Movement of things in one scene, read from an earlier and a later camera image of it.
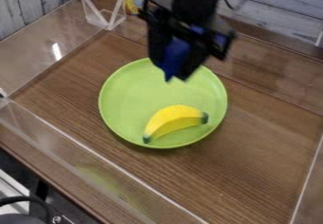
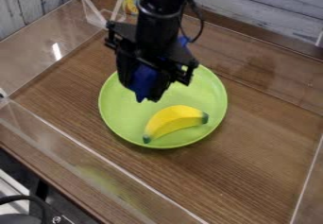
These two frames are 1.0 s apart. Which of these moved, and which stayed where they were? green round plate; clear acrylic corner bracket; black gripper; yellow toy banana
Moved: black gripper
Stayed: green round plate; yellow toy banana; clear acrylic corner bracket
